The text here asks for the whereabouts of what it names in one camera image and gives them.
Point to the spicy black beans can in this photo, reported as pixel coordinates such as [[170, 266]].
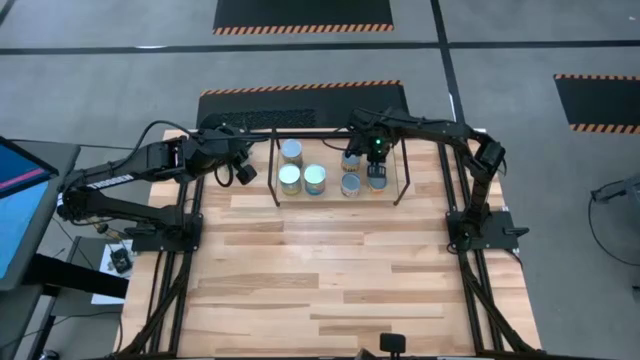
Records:
[[351, 162]]

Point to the black hazard-striped floor mat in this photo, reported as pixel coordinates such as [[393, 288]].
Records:
[[300, 12], [350, 107], [600, 102]]

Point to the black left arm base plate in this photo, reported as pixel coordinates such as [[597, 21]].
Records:
[[145, 237]]

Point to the white paper sheet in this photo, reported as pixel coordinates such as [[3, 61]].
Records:
[[107, 295]]

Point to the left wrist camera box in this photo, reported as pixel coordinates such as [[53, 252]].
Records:
[[246, 174]]

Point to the grey stand base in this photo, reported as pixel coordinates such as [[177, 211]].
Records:
[[620, 190]]

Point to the black aluminium table frame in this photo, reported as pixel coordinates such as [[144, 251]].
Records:
[[445, 185]]

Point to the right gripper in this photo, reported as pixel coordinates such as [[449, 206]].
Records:
[[372, 135]]

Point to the small black square device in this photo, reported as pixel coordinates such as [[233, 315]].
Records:
[[392, 342]]

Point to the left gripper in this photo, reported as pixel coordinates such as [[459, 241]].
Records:
[[220, 150]]

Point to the black stand bar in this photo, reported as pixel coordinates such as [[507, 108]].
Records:
[[75, 275]]

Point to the pale blue labelled tin can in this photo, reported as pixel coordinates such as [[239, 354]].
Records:
[[377, 186]]

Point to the black frame wooden board shelf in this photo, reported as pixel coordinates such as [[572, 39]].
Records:
[[330, 197]]

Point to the green peas can red label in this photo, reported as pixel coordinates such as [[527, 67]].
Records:
[[350, 182]]

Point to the peaches can pink label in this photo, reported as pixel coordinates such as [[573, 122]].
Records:
[[291, 149]]

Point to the tomato can blue label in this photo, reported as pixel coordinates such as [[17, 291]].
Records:
[[315, 176]]

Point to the grey monitor cart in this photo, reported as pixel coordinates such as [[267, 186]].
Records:
[[65, 155]]

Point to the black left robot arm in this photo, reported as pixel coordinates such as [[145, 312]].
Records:
[[115, 180]]

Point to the carrots can yellow blue label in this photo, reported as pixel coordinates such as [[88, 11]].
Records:
[[289, 176]]

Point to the monitor with blue screen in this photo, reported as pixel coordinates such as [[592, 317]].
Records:
[[20, 215]]

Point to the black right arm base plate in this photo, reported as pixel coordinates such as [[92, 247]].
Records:
[[500, 235]]

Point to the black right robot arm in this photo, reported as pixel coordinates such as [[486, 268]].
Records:
[[435, 131]]

